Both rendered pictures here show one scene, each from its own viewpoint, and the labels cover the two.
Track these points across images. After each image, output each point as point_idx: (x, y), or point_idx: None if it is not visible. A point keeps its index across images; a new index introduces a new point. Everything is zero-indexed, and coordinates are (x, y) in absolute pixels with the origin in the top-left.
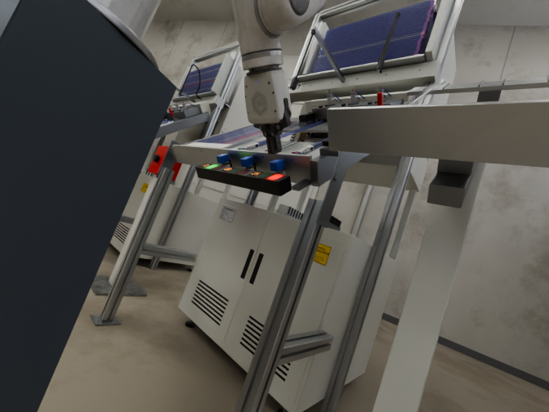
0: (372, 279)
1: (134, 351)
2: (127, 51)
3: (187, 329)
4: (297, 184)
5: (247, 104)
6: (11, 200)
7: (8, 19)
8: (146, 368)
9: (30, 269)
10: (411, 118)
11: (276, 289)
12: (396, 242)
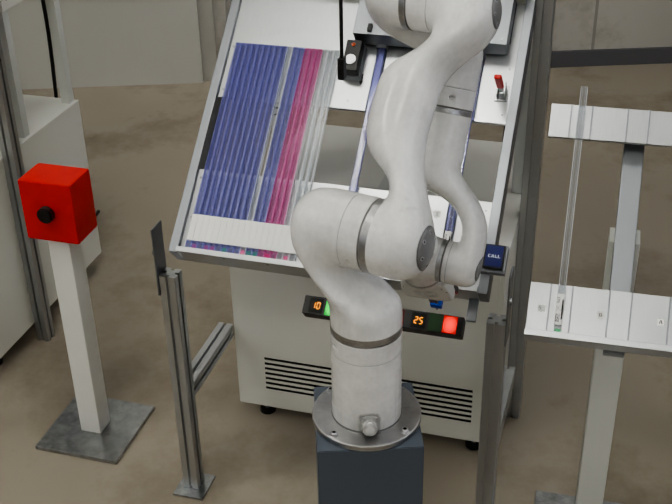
0: (530, 260)
1: (280, 493)
2: None
3: (276, 418)
4: (470, 314)
5: (407, 290)
6: None
7: (421, 476)
8: (315, 499)
9: None
10: (589, 343)
11: (418, 340)
12: None
